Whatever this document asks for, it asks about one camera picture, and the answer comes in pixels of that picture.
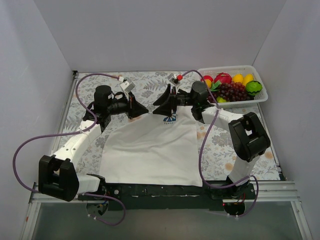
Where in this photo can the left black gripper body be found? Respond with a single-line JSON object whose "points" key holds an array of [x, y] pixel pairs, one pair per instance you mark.
{"points": [[130, 106]]}

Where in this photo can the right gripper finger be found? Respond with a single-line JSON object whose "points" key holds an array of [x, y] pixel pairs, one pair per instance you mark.
{"points": [[163, 97], [163, 107]]}

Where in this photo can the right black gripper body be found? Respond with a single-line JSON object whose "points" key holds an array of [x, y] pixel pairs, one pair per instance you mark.
{"points": [[172, 102]]}

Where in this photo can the round brooch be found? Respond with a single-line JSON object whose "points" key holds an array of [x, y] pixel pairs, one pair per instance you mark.
{"points": [[150, 108]]}

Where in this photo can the white t-shirt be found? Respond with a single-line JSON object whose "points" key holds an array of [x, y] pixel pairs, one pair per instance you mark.
{"points": [[155, 150]]}

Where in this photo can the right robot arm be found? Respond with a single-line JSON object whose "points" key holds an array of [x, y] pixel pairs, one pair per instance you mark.
{"points": [[248, 136]]}

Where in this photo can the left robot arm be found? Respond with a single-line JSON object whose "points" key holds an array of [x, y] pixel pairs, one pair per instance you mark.
{"points": [[57, 176]]}

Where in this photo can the floral table mat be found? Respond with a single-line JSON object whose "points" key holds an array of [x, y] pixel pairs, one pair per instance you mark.
{"points": [[218, 156]]}

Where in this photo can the red yellow toy apple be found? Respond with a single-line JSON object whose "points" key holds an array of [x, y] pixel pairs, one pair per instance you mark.
{"points": [[208, 80]]}

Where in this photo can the small yellow green toy fruit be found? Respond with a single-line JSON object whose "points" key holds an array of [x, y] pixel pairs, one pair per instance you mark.
{"points": [[221, 100]]}

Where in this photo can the red dragon fruit toy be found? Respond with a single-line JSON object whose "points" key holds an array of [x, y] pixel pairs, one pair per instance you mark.
{"points": [[223, 78]]}

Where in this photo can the purple toy grapes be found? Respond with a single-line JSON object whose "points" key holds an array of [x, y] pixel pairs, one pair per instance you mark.
{"points": [[232, 92]]}

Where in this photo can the yellow toy lemon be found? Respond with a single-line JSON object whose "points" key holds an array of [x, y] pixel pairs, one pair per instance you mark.
{"points": [[238, 78]]}

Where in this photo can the yellow toy mango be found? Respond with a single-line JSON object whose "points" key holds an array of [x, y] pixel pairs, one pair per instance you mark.
{"points": [[247, 79]]}

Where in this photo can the green toy watermelon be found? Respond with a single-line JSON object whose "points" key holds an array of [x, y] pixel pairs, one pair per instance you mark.
{"points": [[253, 88]]}

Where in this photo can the white plastic basket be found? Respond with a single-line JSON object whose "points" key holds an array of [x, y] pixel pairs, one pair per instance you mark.
{"points": [[233, 70]]}

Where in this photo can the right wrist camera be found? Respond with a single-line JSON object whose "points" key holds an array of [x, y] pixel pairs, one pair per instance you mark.
{"points": [[175, 79]]}

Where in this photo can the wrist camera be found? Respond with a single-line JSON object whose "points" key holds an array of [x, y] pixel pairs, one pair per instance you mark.
{"points": [[126, 85], [175, 79]]}

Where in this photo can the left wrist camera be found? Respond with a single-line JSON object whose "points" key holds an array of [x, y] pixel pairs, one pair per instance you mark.
{"points": [[126, 85]]}

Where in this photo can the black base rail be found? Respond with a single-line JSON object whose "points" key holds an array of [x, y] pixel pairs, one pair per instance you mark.
{"points": [[174, 197]]}

